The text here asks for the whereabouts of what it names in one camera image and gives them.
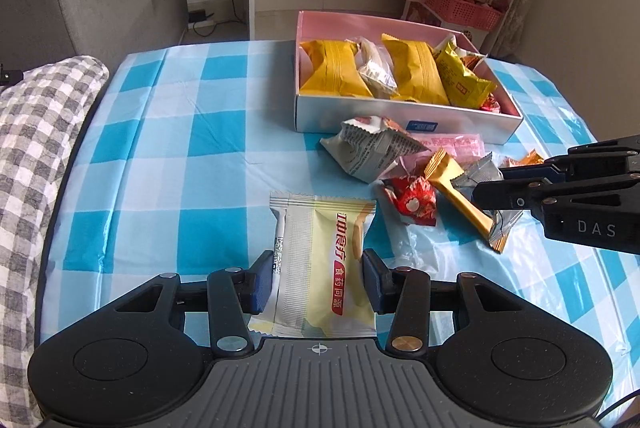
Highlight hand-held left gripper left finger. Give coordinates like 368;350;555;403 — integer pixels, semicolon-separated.
112;250;276;358

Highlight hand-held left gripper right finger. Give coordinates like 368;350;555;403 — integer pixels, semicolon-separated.
361;249;526;357

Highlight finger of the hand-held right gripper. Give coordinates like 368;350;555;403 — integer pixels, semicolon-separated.
471;172;640;215
499;137;640;183

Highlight gold stick snack packet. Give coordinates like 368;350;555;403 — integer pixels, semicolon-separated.
423;148;524;255

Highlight white pale yellow snack packet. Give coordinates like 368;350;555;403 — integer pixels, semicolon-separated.
248;192;377;340

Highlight red white snack packet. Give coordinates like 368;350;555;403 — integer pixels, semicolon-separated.
478;92;502;115

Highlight yellow green printed snack packet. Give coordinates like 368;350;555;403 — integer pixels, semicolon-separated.
432;34;497;110

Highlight plain yellow snack packet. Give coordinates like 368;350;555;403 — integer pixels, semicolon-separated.
299;38;374;98
380;32;449;105

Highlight pink cardboard box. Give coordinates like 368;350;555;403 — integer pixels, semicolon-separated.
293;10;525;147

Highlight clear white snack packet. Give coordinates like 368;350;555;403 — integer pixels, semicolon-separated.
357;36;400;100

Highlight silver snack packet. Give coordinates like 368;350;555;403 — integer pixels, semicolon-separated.
451;152;504;195

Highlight small orange snack packet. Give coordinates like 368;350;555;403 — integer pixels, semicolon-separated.
499;149;547;169

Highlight pink snack packet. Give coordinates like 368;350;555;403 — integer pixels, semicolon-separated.
399;132;486;175

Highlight red wrapped candy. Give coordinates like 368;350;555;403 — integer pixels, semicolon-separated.
379;175;439;227

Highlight beige printed snack packet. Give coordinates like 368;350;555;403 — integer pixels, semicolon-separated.
319;115;432;185

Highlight blue checked tablecloth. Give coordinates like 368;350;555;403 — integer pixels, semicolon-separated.
37;39;640;361

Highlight large pink plastic basket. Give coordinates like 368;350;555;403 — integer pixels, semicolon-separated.
423;0;504;32

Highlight pink low rack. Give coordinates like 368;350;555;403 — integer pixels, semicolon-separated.
387;0;432;27

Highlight checkered grey cushion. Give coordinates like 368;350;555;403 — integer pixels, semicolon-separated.
0;56;110;428

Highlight white power strip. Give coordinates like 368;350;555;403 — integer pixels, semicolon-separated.
187;10;217;29

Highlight black device white label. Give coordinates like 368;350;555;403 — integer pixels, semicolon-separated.
0;64;24;87

